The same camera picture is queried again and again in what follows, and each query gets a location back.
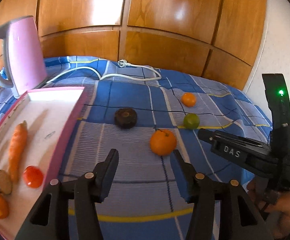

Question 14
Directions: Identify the red tomato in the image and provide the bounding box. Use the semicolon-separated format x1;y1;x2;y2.
22;166;44;189

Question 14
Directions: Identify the cut dark fruit half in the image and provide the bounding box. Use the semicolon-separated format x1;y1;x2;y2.
0;170;13;195

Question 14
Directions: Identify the orange carrot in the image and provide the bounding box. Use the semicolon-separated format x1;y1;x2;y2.
8;120;28;183

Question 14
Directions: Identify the person right hand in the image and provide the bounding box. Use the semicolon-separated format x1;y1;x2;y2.
246;179;290;239

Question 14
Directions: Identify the large orange mandarin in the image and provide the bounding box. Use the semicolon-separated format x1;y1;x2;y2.
149;129;177;156

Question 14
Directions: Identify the green lime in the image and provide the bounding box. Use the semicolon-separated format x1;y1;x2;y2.
183;113;200;130

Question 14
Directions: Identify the pink white tray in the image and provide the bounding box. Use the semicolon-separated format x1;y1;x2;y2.
0;87;86;239

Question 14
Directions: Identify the small far orange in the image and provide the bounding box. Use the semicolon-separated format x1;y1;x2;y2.
181;92;197;107

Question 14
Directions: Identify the blue checkered bedsheet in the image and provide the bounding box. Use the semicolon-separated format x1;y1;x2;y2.
0;56;273;240

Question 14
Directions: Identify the dark purple passion fruit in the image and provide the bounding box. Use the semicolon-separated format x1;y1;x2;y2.
114;108;137;129

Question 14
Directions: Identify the wooden wardrobe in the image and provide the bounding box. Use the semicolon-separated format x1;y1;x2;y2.
0;0;266;89

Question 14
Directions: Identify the pink electric kettle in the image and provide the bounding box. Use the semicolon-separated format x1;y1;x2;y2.
0;16;47;98

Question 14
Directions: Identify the white power cable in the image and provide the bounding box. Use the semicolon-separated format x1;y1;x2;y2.
45;59;162;85

